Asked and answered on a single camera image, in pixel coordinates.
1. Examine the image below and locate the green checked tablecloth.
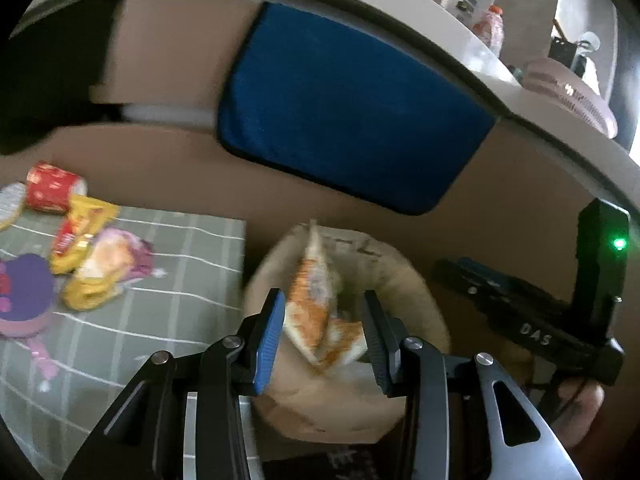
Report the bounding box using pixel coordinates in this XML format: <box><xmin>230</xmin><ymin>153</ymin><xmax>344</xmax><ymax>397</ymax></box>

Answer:
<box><xmin>0</xmin><ymin>180</ymin><xmax>251</xmax><ymax>463</ymax></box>

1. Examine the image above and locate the orange snack wrapper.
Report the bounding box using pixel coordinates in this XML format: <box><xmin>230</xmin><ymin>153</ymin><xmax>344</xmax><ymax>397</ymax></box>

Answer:
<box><xmin>282</xmin><ymin>220</ymin><xmax>368</xmax><ymax>378</ymax></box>

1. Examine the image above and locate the yellow wrapper with red print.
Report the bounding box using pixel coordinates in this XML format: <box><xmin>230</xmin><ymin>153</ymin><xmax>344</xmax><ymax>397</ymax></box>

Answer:
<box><xmin>50</xmin><ymin>195</ymin><xmax>121</xmax><ymax>276</ymax></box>

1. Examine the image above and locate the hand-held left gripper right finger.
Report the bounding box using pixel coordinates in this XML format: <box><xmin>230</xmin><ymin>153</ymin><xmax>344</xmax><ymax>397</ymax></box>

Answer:
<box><xmin>362</xmin><ymin>290</ymin><xmax>583</xmax><ymax>480</ymax></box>

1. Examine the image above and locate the purple round package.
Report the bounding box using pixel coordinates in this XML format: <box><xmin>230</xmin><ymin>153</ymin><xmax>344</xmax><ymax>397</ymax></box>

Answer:
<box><xmin>0</xmin><ymin>254</ymin><xmax>57</xmax><ymax>393</ymax></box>

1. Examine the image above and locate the person's right hand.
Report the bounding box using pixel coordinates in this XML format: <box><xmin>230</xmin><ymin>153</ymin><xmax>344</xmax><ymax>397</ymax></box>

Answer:
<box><xmin>552</xmin><ymin>377</ymin><xmax>607</xmax><ymax>453</ymax></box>

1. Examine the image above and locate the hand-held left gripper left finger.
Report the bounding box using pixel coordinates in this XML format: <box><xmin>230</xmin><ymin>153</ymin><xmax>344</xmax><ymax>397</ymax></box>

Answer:
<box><xmin>62</xmin><ymin>287</ymin><xmax>287</xmax><ymax>480</ymax></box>

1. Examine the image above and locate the plain yellow wrapper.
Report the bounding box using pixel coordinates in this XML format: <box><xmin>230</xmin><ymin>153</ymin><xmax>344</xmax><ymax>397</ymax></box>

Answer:
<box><xmin>60</xmin><ymin>267</ymin><xmax>126</xmax><ymax>311</ymax></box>

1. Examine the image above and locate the red paper cup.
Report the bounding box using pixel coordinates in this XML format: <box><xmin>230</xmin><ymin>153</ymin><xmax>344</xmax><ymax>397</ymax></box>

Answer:
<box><xmin>25</xmin><ymin>161</ymin><xmax>88</xmax><ymax>213</ymax></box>

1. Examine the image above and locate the orange drink bottle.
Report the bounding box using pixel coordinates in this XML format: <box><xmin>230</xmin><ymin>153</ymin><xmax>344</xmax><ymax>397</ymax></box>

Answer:
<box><xmin>472</xmin><ymin>5</ymin><xmax>505</xmax><ymax>56</ymax></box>

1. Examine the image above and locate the round silver yellow wrapper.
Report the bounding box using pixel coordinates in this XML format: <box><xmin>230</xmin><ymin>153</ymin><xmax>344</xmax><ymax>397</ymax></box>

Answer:
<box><xmin>0</xmin><ymin>182</ymin><xmax>27</xmax><ymax>231</ymax></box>

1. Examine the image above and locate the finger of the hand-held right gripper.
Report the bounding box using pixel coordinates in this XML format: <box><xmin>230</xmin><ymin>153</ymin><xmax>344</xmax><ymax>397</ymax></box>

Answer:
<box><xmin>432</xmin><ymin>257</ymin><xmax>531</xmax><ymax>312</ymax></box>

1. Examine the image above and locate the blue cloth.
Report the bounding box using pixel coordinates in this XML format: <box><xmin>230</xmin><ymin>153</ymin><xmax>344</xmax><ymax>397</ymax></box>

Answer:
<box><xmin>216</xmin><ymin>1</ymin><xmax>501</xmax><ymax>217</ymax></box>

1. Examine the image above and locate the black cloth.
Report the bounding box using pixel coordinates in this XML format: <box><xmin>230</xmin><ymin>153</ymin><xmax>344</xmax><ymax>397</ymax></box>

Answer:
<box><xmin>0</xmin><ymin>0</ymin><xmax>126</xmax><ymax>156</ymax></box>

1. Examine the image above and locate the pink white snack wrapper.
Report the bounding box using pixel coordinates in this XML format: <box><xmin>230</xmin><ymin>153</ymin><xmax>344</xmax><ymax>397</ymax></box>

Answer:
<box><xmin>75</xmin><ymin>227</ymin><xmax>157</xmax><ymax>286</ymax></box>

